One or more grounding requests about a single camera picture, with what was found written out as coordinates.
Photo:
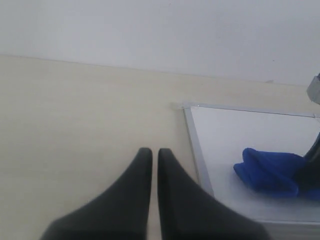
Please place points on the blue cloth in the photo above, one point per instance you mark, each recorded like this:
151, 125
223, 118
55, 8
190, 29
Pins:
272, 174

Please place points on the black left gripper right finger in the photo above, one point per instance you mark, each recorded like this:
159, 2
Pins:
187, 212

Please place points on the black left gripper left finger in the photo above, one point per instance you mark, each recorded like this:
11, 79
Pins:
119, 213

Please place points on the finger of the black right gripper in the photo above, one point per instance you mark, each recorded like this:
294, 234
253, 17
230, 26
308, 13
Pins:
308, 177

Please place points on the aluminium framed whiteboard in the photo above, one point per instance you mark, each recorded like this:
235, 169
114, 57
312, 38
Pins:
218, 135

